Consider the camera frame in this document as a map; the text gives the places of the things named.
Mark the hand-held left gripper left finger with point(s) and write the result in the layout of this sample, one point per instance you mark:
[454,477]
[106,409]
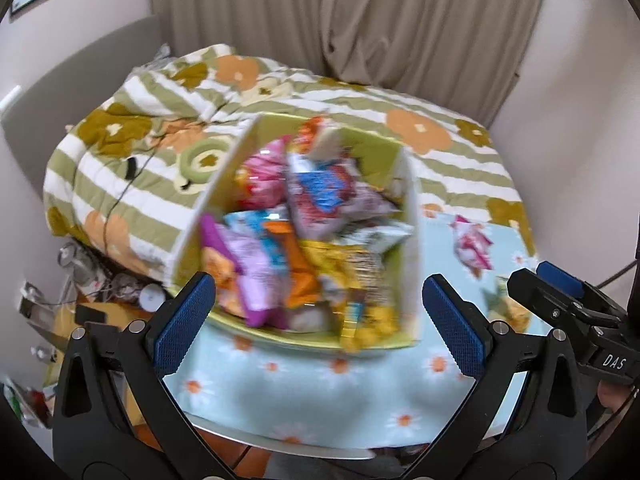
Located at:
[185,325]

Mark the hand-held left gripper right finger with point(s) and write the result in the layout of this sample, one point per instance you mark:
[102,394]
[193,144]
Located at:
[456,331]

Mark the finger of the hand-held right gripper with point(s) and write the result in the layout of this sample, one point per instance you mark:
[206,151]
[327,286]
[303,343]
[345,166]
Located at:
[562,276]
[545,297]

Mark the purple snack packet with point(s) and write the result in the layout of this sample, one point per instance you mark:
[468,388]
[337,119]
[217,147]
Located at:
[250,265]

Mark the green cardboard box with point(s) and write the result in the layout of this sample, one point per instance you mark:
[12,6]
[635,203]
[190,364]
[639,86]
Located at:
[400,260]

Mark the grey speckled snack bag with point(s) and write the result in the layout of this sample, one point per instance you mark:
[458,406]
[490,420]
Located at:
[385,237]

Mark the pile of assorted snack packets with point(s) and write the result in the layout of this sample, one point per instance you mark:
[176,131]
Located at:
[320,220]

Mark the person's right hand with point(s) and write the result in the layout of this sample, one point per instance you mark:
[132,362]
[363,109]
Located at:
[616,396]

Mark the small yellow green packet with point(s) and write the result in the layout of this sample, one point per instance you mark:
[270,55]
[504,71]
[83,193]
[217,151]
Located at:
[507,305]

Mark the small pink white packet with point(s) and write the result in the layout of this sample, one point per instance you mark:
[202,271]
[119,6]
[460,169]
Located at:
[472,247]

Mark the floor clutter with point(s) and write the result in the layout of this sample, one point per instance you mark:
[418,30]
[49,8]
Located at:
[95,275]

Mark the light blue daisy tablecloth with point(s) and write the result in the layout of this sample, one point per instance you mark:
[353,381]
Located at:
[325,395]

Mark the green striped floral blanket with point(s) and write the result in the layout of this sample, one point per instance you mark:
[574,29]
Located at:
[150,125]

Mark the beige curtain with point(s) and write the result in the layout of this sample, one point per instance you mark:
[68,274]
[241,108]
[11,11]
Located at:
[400,15]

